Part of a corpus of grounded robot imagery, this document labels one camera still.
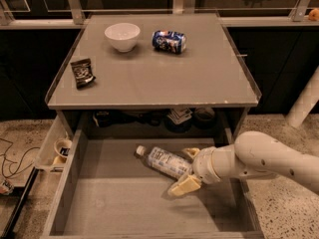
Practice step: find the grey cabinet counter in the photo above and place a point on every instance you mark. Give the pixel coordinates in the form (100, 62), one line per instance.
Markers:
(209, 73)

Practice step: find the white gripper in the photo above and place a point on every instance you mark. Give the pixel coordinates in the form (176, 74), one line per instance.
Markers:
(202, 165)

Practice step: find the grey open top drawer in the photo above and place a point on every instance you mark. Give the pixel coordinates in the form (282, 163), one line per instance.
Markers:
(107, 193)

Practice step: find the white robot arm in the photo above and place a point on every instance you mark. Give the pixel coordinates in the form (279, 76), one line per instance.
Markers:
(253, 155)

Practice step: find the blue soda can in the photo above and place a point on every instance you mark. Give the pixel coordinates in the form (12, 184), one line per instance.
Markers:
(169, 41)

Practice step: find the black object on shelf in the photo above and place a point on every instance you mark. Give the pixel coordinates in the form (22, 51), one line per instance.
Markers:
(103, 118)

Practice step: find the white ceramic bowl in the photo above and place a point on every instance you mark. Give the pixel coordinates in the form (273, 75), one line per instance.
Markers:
(123, 36)

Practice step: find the orange fruit on ledge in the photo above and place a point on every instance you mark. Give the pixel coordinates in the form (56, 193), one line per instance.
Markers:
(314, 15)

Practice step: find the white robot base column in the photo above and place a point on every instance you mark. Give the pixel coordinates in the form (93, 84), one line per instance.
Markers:
(306, 101)

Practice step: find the dark round container on shelf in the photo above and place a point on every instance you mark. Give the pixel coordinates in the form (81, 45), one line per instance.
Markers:
(204, 118)

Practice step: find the black snack packet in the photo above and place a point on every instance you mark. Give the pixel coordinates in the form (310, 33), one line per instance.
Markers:
(82, 72)

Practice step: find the white paper card on shelf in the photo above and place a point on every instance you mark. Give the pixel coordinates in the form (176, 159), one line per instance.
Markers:
(178, 116)

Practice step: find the white cup in bin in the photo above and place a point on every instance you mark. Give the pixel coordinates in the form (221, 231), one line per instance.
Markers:
(62, 147)

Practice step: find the blue plastic bottle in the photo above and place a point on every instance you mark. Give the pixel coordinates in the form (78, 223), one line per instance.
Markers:
(164, 161)

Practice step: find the clear plastic side bin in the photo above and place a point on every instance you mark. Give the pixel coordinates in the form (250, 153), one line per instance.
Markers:
(47, 159)

